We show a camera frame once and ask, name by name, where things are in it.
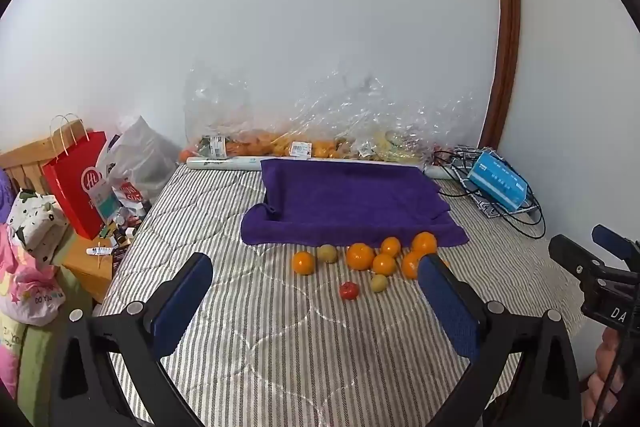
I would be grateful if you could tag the green bedsheet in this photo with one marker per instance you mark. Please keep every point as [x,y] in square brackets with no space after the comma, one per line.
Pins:
[40,357]

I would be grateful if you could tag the clear bag of yellow fruit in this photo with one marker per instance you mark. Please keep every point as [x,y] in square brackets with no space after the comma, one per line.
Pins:
[395,147]

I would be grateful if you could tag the small toiletry bottles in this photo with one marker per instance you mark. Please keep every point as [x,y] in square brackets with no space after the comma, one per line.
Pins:
[120,229]

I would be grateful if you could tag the blue and white box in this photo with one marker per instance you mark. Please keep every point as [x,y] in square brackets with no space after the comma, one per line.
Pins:
[497,179]

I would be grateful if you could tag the small red tomato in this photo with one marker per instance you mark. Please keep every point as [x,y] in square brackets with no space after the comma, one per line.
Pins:
[349,290]

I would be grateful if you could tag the red paper bag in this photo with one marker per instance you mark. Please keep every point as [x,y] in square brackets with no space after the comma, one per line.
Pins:
[75,187]

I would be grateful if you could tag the white plastic bag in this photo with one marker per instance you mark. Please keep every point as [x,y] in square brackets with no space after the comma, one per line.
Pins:
[137,152]

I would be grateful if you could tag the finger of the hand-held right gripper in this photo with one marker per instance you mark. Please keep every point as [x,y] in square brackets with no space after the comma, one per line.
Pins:
[612,241]
[575,257]

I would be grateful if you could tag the yellow-green kiwi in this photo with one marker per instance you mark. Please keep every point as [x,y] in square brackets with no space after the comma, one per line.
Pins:
[328,253]
[379,283]

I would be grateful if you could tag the white tube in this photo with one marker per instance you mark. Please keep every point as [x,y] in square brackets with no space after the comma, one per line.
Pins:
[97,251]

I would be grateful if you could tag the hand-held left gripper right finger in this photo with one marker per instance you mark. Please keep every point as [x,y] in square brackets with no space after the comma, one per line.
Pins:
[447,307]

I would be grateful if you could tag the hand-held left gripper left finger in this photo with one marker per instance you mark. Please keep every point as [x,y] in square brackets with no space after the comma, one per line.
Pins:
[182,302]

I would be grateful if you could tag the wooden nightstand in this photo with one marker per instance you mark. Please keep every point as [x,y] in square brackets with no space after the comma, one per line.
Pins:
[90,267]

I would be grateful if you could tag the purple towel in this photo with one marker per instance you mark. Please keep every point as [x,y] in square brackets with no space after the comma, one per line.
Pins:
[350,202]

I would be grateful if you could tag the white paper roll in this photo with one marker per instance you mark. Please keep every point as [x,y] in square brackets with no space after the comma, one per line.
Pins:
[220,163]

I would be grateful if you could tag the purple garment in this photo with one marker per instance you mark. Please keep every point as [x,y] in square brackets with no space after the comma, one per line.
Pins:
[4,189]

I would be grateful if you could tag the wooden headboard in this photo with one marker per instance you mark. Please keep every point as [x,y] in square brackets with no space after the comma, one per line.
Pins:
[20,162]

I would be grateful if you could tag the wooden door frame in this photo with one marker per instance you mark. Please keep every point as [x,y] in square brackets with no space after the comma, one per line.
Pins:
[505,32]

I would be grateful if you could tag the pink printed blanket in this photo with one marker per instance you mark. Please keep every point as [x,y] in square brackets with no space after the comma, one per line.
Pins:
[25,287]

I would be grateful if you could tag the person's right hand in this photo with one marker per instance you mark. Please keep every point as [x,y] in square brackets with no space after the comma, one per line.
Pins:
[606,357]

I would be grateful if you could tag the white pillow with dark print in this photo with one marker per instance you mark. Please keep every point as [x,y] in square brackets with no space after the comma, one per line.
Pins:
[35,217]

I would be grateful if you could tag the clear bag of oranges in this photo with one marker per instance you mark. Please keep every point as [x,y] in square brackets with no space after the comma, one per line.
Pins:
[310,148]

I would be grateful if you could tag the teal snack packet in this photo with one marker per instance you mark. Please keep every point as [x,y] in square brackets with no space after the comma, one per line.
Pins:
[106,206]

